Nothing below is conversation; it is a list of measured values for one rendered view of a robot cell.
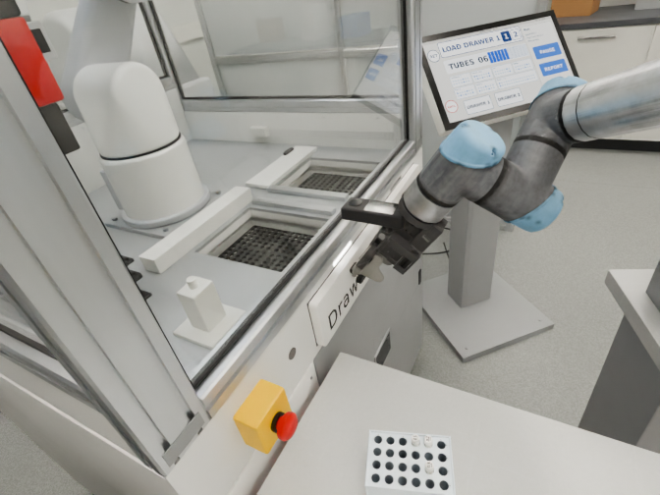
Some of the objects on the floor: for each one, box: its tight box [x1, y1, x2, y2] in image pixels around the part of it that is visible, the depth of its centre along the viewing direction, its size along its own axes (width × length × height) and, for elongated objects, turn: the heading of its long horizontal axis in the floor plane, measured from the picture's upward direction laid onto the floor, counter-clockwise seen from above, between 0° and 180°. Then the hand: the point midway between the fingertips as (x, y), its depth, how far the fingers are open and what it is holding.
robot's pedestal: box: [578, 269, 660, 454], centre depth 97 cm, size 30×30×76 cm
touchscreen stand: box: [422, 118, 554, 363], centre depth 158 cm, size 50×45×102 cm
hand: (357, 265), depth 78 cm, fingers closed on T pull, 3 cm apart
